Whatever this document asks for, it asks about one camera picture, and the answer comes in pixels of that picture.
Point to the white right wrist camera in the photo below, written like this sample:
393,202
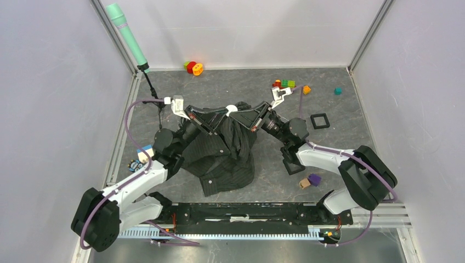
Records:
279,95

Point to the black square frame far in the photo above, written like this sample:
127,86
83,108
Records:
320,115

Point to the white blue toy brick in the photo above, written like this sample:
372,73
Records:
145,154

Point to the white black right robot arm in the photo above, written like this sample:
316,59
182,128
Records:
367,180

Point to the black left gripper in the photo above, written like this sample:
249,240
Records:
206,119

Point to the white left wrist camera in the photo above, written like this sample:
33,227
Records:
177,106

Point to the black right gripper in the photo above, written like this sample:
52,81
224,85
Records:
251,119

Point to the yellow toy brick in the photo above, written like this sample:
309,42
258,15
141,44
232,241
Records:
306,90

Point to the purple toy brick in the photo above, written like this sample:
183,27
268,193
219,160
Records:
314,179

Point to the red orange green toy blocks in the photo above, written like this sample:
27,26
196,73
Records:
193,68

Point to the red yellow toy car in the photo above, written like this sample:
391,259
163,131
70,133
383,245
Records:
282,84

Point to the wooden letter cube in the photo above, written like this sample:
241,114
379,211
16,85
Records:
304,183

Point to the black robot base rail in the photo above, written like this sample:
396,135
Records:
249,218

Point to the teal toy cube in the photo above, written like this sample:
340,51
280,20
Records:
338,91

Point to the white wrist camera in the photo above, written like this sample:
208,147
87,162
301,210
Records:
279,95
177,106

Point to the green foam microphone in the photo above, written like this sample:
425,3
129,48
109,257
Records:
119,20

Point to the black microphone tripod stand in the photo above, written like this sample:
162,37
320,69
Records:
160,105

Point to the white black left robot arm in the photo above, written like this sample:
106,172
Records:
102,215

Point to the blue owl toy figure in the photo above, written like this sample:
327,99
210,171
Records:
135,165

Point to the dark grey pinstriped shirt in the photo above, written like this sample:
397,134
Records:
222,160

